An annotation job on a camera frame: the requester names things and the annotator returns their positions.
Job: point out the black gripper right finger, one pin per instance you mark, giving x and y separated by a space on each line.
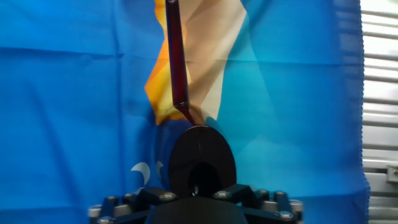
273 208

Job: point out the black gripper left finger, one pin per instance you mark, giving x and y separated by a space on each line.
124 205

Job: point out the blue cloth with orange print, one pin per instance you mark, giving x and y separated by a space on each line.
62 109

